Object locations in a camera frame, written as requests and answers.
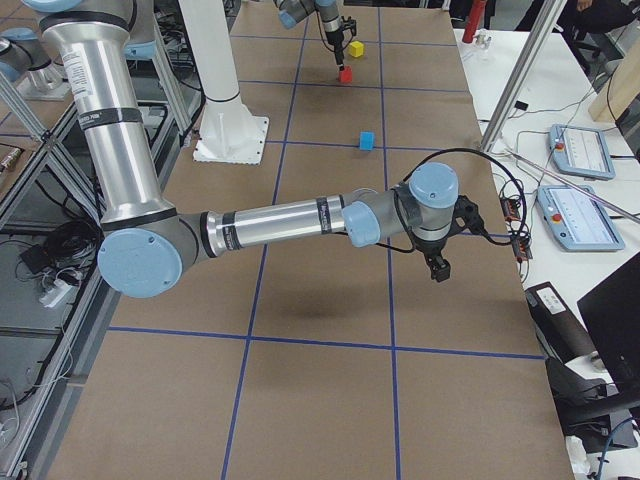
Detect brown paper table cover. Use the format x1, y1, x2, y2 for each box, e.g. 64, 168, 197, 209
49, 2, 572, 479

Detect black monitor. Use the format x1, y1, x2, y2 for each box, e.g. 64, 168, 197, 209
578, 254, 639, 390

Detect upper teach pendant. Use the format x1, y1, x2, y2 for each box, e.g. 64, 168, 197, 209
548, 124, 616, 180

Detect white power strip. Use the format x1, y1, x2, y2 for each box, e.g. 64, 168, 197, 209
39, 279, 72, 308

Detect lower teach pendant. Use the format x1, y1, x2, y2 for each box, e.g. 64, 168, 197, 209
537, 185, 625, 252

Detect aluminium frame post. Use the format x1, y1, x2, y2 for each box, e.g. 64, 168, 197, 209
479, 0, 567, 153

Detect blue cube block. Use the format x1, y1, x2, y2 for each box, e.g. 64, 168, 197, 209
358, 131, 376, 151

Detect thin metal rod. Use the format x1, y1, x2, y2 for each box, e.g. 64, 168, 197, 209
504, 148, 640, 224

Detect white camera mast with base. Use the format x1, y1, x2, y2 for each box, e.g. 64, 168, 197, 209
179, 0, 269, 165

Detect teach pendant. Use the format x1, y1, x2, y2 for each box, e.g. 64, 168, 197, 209
537, 185, 625, 252
548, 124, 616, 180

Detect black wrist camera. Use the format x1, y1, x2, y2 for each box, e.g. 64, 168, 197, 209
449, 195, 487, 236
341, 16, 357, 37

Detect black box with label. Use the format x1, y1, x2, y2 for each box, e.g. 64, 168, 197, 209
525, 282, 596, 363

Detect red cylinder bottle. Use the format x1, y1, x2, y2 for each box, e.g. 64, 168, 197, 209
462, 0, 487, 44

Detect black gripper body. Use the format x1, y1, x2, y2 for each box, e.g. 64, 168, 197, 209
325, 29, 343, 47
412, 233, 447, 259

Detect red cube block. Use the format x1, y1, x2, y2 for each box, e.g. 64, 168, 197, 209
338, 66, 353, 84

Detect yellow cube block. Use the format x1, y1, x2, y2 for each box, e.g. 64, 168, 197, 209
347, 40, 365, 58

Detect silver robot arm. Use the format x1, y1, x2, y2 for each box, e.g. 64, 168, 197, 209
31, 1, 463, 298
274, 0, 346, 72

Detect orange electronics board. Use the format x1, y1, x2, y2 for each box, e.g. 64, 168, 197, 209
500, 198, 522, 222

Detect wooden board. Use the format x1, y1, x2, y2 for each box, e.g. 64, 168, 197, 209
588, 40, 639, 123

